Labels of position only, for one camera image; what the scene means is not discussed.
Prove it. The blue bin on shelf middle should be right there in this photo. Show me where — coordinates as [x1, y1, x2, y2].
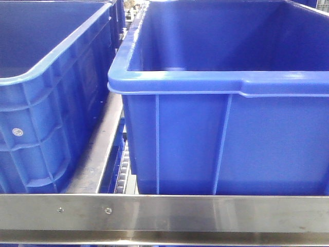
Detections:
[108, 1, 328, 196]

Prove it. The stainless steel shelf rack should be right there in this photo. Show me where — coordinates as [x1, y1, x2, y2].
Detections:
[0, 1, 329, 247]

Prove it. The roller conveyor track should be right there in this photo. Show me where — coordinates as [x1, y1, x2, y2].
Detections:
[114, 141, 130, 194]

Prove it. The blue bin on shelf left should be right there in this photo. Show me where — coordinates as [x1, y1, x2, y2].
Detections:
[1, 1, 118, 193]

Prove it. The blue bin on shelf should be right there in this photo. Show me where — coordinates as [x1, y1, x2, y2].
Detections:
[108, 1, 328, 196]
[1, 1, 118, 193]

